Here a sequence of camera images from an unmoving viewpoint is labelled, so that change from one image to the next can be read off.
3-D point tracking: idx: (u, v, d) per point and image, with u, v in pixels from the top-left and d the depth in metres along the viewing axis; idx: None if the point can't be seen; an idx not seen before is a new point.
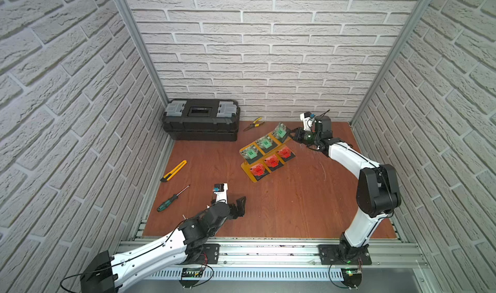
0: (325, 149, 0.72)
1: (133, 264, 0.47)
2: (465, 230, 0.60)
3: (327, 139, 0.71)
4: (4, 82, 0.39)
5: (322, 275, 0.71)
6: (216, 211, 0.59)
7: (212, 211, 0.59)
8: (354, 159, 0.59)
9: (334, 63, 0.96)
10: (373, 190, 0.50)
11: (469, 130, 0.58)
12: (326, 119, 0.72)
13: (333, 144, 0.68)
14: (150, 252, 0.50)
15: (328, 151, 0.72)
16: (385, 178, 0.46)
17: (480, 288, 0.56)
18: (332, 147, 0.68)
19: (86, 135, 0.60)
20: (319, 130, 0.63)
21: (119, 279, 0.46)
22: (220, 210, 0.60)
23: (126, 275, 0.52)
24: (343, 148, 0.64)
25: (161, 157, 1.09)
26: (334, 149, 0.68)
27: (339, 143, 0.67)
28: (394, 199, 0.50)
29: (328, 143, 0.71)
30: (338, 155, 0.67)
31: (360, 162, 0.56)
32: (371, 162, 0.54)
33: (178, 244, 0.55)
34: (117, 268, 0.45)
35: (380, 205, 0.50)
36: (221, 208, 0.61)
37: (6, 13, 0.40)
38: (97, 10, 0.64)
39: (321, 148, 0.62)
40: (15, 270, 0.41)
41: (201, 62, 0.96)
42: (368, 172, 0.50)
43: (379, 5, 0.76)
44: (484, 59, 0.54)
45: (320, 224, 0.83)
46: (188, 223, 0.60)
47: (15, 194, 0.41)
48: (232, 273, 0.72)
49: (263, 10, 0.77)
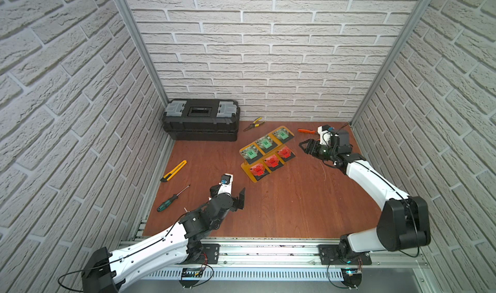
0: (343, 164, 0.64)
1: (132, 261, 0.46)
2: (465, 230, 0.60)
3: (343, 154, 0.65)
4: (4, 82, 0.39)
5: (321, 274, 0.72)
6: (218, 202, 0.56)
7: (214, 203, 0.56)
8: (378, 187, 0.51)
9: (334, 63, 0.96)
10: (400, 225, 0.43)
11: (469, 130, 0.58)
12: (343, 132, 0.66)
13: (355, 166, 0.60)
14: (149, 247, 0.48)
15: (345, 167, 0.64)
16: (412, 210, 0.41)
17: (481, 288, 0.56)
18: (356, 169, 0.60)
19: (86, 135, 0.60)
20: (335, 144, 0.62)
21: (118, 276, 0.45)
22: (222, 201, 0.57)
23: (126, 271, 0.46)
24: (365, 170, 0.57)
25: (161, 157, 1.09)
26: (357, 171, 0.59)
27: (356, 161, 0.60)
28: (423, 237, 0.44)
29: (346, 158, 0.63)
30: (360, 178, 0.58)
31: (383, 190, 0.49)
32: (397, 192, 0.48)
33: (178, 237, 0.52)
34: (116, 264, 0.44)
35: (406, 242, 0.44)
36: (223, 199, 0.58)
37: (6, 13, 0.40)
38: (97, 10, 0.64)
39: (338, 164, 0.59)
40: (15, 270, 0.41)
41: (201, 62, 0.96)
42: (395, 207, 0.43)
43: (380, 5, 0.76)
44: (484, 59, 0.54)
45: (320, 224, 0.83)
46: (190, 217, 0.57)
47: (15, 195, 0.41)
48: (232, 273, 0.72)
49: (263, 10, 0.77)
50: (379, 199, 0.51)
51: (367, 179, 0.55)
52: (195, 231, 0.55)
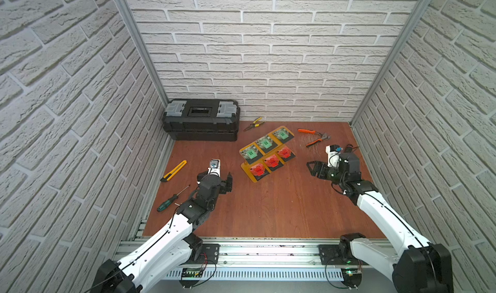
0: (353, 193, 0.60)
1: (146, 259, 0.44)
2: (465, 230, 0.60)
3: (354, 182, 0.61)
4: (4, 82, 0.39)
5: (320, 274, 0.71)
6: (206, 182, 0.58)
7: (202, 184, 0.59)
8: (394, 228, 0.47)
9: (334, 63, 0.96)
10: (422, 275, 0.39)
11: (469, 130, 0.58)
12: (354, 159, 0.62)
13: (367, 201, 0.56)
14: (157, 244, 0.47)
15: (356, 197, 0.60)
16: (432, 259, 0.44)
17: (481, 288, 0.56)
18: (368, 204, 0.56)
19: (86, 135, 0.60)
20: (345, 171, 0.69)
21: (137, 278, 0.43)
22: (211, 181, 0.59)
23: (143, 272, 0.44)
24: (378, 206, 0.53)
25: (161, 157, 1.09)
26: (370, 206, 0.55)
27: (367, 192, 0.57)
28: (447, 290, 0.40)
29: (356, 188, 0.60)
30: (374, 215, 0.54)
31: (400, 232, 0.46)
32: (416, 238, 0.44)
33: (182, 225, 0.53)
34: (128, 268, 0.42)
35: None
36: (211, 179, 0.60)
37: (6, 13, 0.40)
38: (97, 10, 0.64)
39: (348, 192, 0.62)
40: (15, 271, 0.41)
41: (201, 62, 0.96)
42: (414, 256, 0.40)
43: (380, 5, 0.76)
44: (484, 59, 0.54)
45: (320, 224, 0.83)
46: (185, 205, 0.58)
47: (15, 195, 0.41)
48: (232, 273, 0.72)
49: (263, 10, 0.77)
50: (394, 239, 0.47)
51: (382, 217, 0.51)
52: (196, 215, 0.56)
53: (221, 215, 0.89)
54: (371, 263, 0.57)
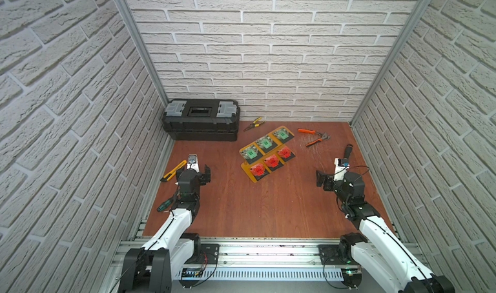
0: (355, 217, 0.60)
1: (166, 237, 0.47)
2: (464, 230, 0.60)
3: (356, 208, 0.61)
4: (4, 82, 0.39)
5: (320, 275, 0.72)
6: (184, 179, 0.63)
7: (182, 182, 0.63)
8: (396, 255, 0.48)
9: (334, 63, 0.96)
10: None
11: (469, 130, 0.58)
12: (360, 184, 0.61)
13: (371, 226, 0.55)
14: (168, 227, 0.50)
15: (358, 221, 0.60)
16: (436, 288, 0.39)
17: (480, 288, 0.56)
18: (372, 228, 0.55)
19: (86, 135, 0.60)
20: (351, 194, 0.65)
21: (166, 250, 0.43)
22: (188, 176, 0.64)
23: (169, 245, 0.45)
24: (381, 232, 0.53)
25: (161, 157, 1.09)
26: (374, 232, 0.55)
27: (369, 218, 0.57)
28: None
29: (358, 213, 0.60)
30: (376, 241, 0.54)
31: (402, 262, 0.46)
32: (419, 268, 0.44)
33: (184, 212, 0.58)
34: (155, 245, 0.44)
35: None
36: (188, 175, 0.64)
37: (6, 13, 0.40)
38: (97, 10, 0.64)
39: (349, 215, 0.62)
40: (15, 271, 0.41)
41: (201, 62, 0.96)
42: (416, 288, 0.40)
43: (379, 5, 0.76)
44: (484, 59, 0.54)
45: (320, 224, 0.83)
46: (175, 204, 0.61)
47: (15, 195, 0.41)
48: (232, 273, 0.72)
49: (263, 10, 0.77)
50: (396, 267, 0.48)
51: (383, 243, 0.51)
52: (190, 206, 0.61)
53: (221, 214, 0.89)
54: (369, 271, 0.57)
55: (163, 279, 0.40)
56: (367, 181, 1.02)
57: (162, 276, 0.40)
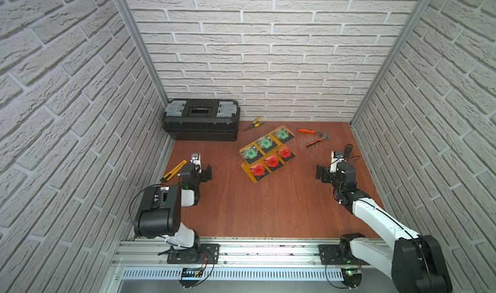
0: (347, 202, 0.64)
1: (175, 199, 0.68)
2: (465, 230, 0.60)
3: (348, 193, 0.65)
4: (4, 82, 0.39)
5: (320, 274, 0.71)
6: (184, 170, 0.72)
7: (183, 173, 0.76)
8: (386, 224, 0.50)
9: (334, 63, 0.96)
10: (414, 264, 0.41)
11: (469, 130, 0.58)
12: (351, 171, 0.65)
13: (361, 202, 0.59)
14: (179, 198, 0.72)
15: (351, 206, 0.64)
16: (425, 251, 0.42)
17: (481, 288, 0.56)
18: (363, 206, 0.58)
19: (86, 135, 0.60)
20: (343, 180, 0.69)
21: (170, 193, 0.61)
22: (187, 168, 0.73)
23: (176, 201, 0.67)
24: (371, 208, 0.56)
25: (161, 157, 1.09)
26: (364, 209, 0.58)
27: (360, 199, 0.61)
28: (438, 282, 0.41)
29: (350, 197, 0.64)
30: (367, 215, 0.57)
31: (391, 228, 0.48)
32: (407, 231, 0.46)
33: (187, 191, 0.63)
34: None
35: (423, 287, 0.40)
36: (186, 167, 0.73)
37: (6, 13, 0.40)
38: (97, 10, 0.64)
39: (343, 201, 0.65)
40: (15, 271, 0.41)
41: (201, 62, 0.96)
42: (405, 246, 0.42)
43: (379, 5, 0.76)
44: (484, 59, 0.54)
45: (320, 224, 0.83)
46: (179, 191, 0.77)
47: (15, 195, 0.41)
48: (232, 273, 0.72)
49: (263, 10, 0.77)
50: (389, 237, 0.49)
51: (374, 218, 0.54)
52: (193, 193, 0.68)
53: (221, 215, 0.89)
54: (371, 262, 0.57)
55: (177, 201, 0.48)
56: (367, 181, 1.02)
57: (176, 199, 0.48)
